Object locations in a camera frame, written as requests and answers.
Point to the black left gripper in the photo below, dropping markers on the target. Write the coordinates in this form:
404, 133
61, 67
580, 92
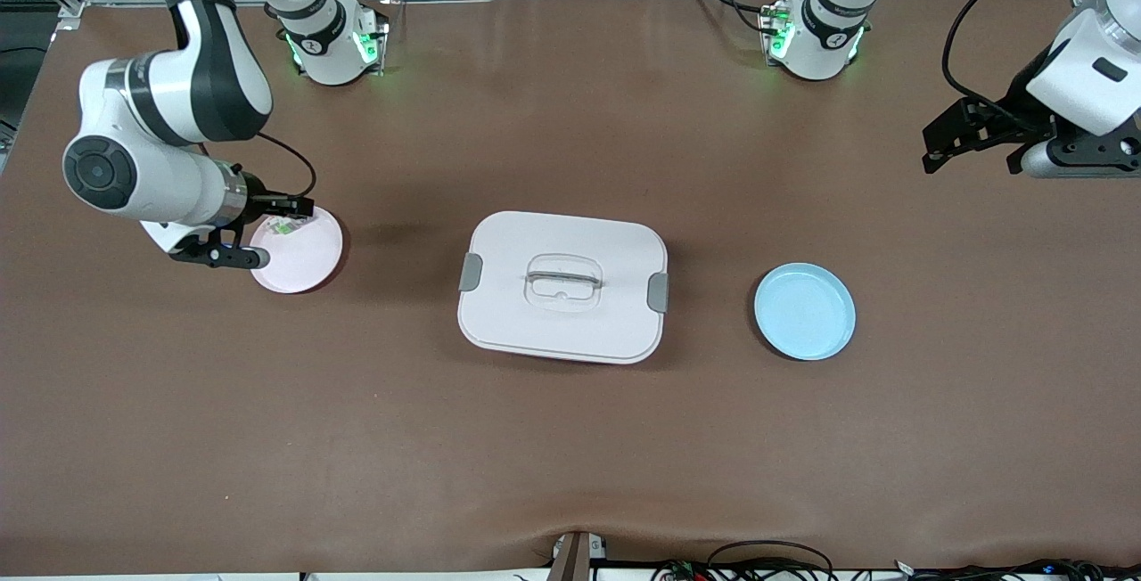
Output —
1013, 110

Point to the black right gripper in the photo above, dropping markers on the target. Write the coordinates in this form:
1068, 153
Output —
257, 199

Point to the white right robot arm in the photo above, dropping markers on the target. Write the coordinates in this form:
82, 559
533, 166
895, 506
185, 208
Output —
169, 180

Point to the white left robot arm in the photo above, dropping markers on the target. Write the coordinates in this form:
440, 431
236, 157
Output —
824, 37

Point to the grey box latch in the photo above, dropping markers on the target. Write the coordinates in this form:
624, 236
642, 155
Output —
470, 272
658, 292

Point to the white lidded plastic box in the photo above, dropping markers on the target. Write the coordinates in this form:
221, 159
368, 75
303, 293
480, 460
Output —
562, 331

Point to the pink round plate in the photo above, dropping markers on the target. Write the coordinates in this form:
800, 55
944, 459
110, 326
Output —
303, 256

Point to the light blue round plate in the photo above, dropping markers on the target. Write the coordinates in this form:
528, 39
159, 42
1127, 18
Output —
804, 312

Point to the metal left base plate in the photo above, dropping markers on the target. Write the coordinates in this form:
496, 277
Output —
765, 24

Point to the brown grey mounting post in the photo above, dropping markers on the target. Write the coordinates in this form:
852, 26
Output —
570, 559

